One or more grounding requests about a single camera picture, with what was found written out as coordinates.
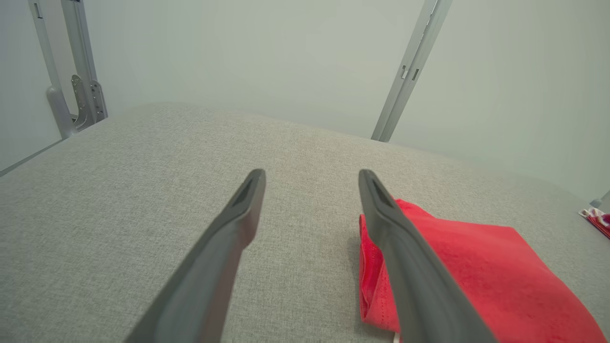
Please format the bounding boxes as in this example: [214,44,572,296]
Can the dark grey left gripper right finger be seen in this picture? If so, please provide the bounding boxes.
[358,169,498,343]

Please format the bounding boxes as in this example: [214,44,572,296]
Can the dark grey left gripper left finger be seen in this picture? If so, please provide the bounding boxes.
[124,168,266,343]

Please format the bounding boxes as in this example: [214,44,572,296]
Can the red jersey white sleeves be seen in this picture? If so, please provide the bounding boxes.
[358,199,608,343]

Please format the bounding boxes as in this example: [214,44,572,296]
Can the red shorts white trim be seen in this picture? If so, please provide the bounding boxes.
[579,207,610,239]

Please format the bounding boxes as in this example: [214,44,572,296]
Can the grey wall baseboard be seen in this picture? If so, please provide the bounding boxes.
[0,140,63,178]

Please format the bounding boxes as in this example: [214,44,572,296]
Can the plain grey metal post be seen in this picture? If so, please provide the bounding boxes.
[371,0,453,142]

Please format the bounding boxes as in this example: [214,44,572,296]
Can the grey metal post with bracket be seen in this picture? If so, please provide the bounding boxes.
[28,0,108,140]

